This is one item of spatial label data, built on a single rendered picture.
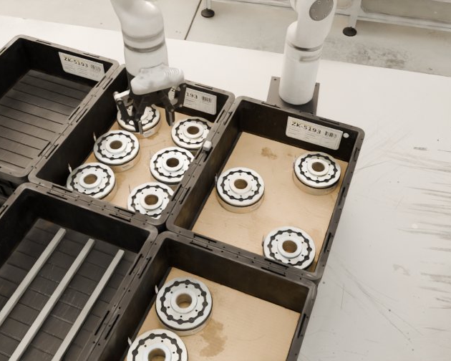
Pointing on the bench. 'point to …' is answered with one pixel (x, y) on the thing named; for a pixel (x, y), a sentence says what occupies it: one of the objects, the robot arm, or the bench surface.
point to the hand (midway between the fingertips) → (154, 122)
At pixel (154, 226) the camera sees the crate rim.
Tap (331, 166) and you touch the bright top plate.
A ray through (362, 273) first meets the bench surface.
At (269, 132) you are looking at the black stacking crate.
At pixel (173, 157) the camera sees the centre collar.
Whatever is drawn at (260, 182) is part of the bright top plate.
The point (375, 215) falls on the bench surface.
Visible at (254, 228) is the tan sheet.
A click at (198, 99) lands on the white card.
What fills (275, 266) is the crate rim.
